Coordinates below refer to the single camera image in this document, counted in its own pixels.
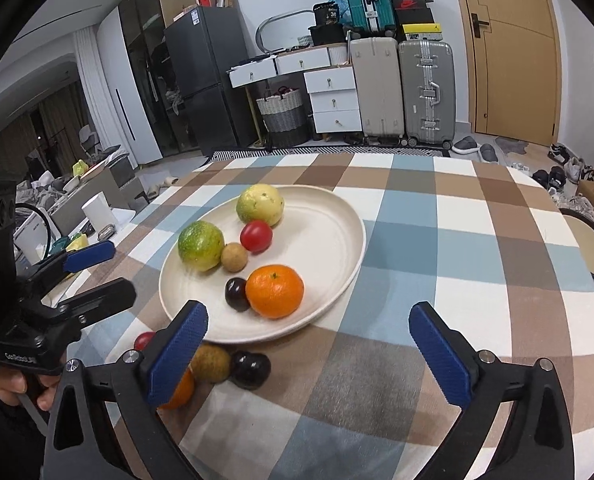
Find beige suitcase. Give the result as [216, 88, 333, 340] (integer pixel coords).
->
[349, 36, 408, 146]

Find scattered loose sneakers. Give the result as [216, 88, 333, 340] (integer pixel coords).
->
[507, 142, 594, 211]

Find white desk with drawers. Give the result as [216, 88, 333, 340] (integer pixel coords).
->
[227, 44, 353, 88]

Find woven laundry basket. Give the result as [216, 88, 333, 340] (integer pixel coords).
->
[255, 87, 310, 148]

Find grey side cabinet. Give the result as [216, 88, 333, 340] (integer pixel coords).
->
[52, 152, 146, 237]

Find cream round plate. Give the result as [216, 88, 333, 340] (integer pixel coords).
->
[159, 185, 367, 345]

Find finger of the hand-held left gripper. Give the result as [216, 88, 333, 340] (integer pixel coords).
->
[37, 277, 138, 327]
[14, 240, 116, 292]

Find silver suitcase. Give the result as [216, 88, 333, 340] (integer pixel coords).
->
[398, 40, 456, 150]

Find black printed container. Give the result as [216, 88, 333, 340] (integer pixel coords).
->
[313, 2, 340, 28]

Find white curtain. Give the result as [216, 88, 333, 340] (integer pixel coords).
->
[72, 27, 108, 151]

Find dark purple plum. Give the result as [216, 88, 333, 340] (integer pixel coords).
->
[225, 277, 251, 312]
[229, 351, 272, 390]

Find grey floor cloth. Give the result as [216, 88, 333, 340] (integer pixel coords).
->
[494, 136, 528, 155]

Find round cream stool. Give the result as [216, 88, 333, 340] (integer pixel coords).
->
[560, 207, 594, 283]

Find plain black shoe box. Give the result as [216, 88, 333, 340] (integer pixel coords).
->
[396, 9, 435, 26]

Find white drawer cabinet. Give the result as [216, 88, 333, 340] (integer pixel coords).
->
[304, 66, 363, 133]

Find black refrigerator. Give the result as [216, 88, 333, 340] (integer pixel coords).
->
[164, 5, 250, 153]

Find white cylindrical device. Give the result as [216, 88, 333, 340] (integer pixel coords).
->
[82, 192, 118, 241]

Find yellow packet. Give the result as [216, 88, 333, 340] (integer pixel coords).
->
[52, 232, 88, 256]

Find orange mandarin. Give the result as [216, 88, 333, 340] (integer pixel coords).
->
[245, 265, 305, 320]
[158, 367, 196, 410]

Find brown longan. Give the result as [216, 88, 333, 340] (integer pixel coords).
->
[221, 242, 249, 271]
[191, 344, 232, 384]

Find large yellow-green guava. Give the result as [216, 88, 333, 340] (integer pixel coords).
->
[178, 221, 226, 272]

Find grey office chair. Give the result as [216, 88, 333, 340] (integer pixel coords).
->
[79, 125, 121, 159]

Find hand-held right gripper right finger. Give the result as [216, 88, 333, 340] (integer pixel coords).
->
[408, 301, 575, 480]

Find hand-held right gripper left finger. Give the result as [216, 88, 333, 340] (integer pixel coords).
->
[43, 300, 209, 480]

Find black cable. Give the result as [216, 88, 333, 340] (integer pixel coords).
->
[14, 202, 54, 262]

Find brown curtain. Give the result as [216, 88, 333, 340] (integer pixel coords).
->
[0, 82, 85, 171]

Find black storage box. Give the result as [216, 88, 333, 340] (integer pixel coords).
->
[309, 25, 348, 47]

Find small yellow guava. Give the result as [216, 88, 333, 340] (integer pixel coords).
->
[236, 184, 286, 227]

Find white tall cabinet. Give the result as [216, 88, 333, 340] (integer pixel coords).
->
[97, 10, 163, 168]

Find checkered tablecloth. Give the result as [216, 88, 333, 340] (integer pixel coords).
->
[52, 152, 594, 480]

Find wooden door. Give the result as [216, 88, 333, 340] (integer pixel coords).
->
[447, 0, 563, 147]

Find oval silver mirror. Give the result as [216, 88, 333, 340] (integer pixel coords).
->
[255, 10, 323, 54]

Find glass door wardrobe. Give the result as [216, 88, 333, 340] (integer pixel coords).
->
[118, 0, 198, 158]

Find yellow and black shoe box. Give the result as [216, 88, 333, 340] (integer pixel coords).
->
[401, 23, 444, 42]

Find person's left hand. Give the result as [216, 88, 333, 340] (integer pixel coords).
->
[0, 360, 64, 412]

